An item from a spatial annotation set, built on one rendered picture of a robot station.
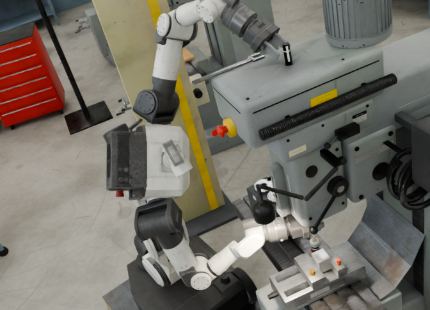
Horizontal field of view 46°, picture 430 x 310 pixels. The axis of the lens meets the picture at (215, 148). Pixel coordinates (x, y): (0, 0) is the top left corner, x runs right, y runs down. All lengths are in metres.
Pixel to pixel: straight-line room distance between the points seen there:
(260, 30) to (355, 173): 0.57
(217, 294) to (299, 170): 1.17
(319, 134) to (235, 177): 2.74
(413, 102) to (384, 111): 0.11
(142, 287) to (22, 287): 1.50
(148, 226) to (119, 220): 2.46
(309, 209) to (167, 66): 0.70
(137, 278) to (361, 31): 1.88
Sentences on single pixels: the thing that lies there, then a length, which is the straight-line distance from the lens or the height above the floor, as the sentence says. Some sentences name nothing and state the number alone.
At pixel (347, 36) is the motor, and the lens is 1.58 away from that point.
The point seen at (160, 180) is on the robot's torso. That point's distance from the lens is 1.80.
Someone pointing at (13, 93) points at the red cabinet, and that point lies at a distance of 6.19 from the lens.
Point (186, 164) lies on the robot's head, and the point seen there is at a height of 1.61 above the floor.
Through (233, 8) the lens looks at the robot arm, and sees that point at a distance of 1.57.
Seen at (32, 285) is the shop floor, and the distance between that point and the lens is 4.11.
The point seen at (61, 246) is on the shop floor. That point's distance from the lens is 4.30.
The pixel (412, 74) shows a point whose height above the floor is 1.75.
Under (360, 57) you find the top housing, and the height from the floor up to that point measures 1.88.
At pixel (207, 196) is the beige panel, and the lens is 3.87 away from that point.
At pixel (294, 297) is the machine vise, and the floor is 0.99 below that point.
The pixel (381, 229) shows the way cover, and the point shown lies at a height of 0.98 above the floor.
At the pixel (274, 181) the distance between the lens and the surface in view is 1.72.
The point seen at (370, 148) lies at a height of 1.55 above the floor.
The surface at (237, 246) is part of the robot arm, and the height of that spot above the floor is 1.25.
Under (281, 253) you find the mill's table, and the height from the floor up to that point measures 0.92.
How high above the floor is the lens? 2.57
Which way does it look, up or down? 33 degrees down
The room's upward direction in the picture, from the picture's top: 16 degrees counter-clockwise
